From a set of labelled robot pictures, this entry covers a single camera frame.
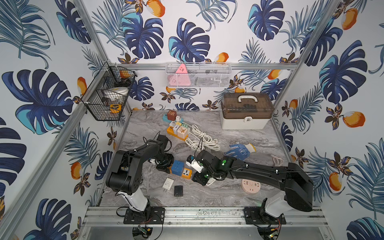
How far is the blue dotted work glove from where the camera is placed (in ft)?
3.20

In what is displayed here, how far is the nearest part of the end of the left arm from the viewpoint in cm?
80

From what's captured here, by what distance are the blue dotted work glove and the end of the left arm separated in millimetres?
366
